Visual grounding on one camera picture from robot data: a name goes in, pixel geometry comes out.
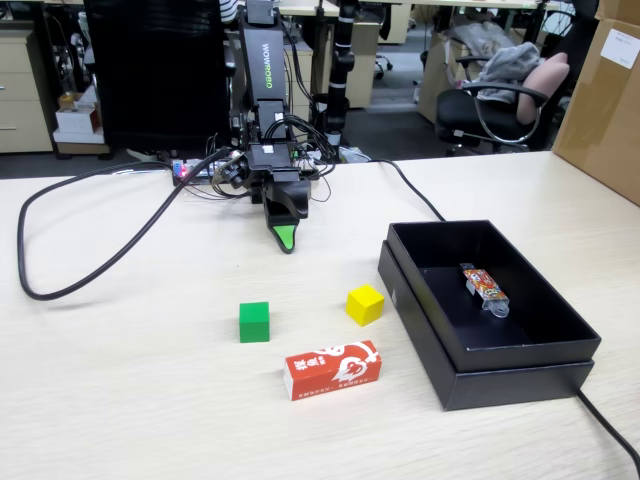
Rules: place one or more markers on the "black mesh chair back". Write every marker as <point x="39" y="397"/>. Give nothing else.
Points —
<point x="160" y="75"/>

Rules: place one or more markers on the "flat white box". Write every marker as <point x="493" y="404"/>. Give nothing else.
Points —
<point x="80" y="136"/>

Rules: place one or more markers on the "red and white carton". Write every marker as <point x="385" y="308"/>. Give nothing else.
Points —
<point x="330" y="372"/>

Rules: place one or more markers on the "small brown cardboard box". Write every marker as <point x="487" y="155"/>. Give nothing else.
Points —
<point x="440" y="75"/>

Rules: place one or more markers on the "black WOWROBO robot arm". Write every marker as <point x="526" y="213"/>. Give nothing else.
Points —
<point x="260" y="60"/>

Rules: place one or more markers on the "pink cushion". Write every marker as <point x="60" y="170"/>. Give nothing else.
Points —
<point x="545" y="80"/>

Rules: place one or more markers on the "grey cloth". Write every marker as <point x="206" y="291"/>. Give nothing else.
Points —
<point x="510" y="65"/>

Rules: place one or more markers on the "black open box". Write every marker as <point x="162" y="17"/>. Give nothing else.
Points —
<point x="500" y="390"/>

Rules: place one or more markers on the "black office chair with armrests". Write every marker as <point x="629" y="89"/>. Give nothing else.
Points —
<point x="460" y="110"/>

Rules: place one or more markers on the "controller board with red LED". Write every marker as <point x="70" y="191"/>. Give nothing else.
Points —
<point x="192" y="167"/>

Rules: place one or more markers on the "black cardboard box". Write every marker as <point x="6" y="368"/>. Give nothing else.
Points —
<point x="530" y="350"/>

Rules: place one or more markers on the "large brown cardboard box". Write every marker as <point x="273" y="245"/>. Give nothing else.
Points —
<point x="600" y="125"/>

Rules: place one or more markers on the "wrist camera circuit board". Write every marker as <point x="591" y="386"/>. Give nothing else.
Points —
<point x="232" y="172"/>

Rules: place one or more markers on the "yellow wooden cube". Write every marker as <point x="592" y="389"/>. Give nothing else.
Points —
<point x="365" y="305"/>

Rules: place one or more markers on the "green wooden cube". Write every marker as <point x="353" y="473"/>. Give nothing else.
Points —
<point x="254" y="325"/>

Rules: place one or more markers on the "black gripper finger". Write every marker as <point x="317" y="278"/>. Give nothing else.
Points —
<point x="284" y="237"/>
<point x="296" y="197"/>

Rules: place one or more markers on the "beige drawer cabinet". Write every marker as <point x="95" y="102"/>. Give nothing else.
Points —
<point x="20" y="100"/>

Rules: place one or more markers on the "white cardboard box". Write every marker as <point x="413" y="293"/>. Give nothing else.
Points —
<point x="75" y="119"/>

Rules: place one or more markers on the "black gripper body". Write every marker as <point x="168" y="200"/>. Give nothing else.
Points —
<point x="270" y="160"/>

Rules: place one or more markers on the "person in striped shirt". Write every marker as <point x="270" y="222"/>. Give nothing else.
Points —
<point x="227" y="10"/>

